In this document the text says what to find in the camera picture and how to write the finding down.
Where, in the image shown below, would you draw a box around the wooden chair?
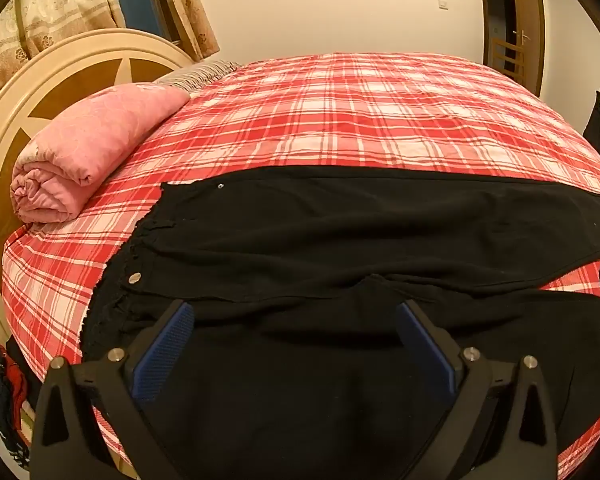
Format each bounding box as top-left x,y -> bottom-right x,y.
490,37 -> 527,84

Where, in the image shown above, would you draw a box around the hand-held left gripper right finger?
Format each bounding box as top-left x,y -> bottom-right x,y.
396,299 -> 559,480

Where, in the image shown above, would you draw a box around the folded pink quilt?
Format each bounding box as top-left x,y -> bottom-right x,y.
10,82 -> 191,226

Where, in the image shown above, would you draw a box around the black pants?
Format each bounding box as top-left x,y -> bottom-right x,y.
80,165 -> 600,480

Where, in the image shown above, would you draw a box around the red plaid bed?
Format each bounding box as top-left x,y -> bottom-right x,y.
2,52 -> 600,480

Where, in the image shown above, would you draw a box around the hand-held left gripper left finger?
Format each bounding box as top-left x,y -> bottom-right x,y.
30,300 -> 196,480

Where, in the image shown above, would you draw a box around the red garment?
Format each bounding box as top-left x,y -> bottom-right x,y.
2,359 -> 30,432

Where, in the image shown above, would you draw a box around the wooden door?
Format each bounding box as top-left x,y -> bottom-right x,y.
477,0 -> 548,98

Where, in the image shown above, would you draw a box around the cream round wooden headboard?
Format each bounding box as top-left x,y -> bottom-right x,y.
0,29 -> 196,356

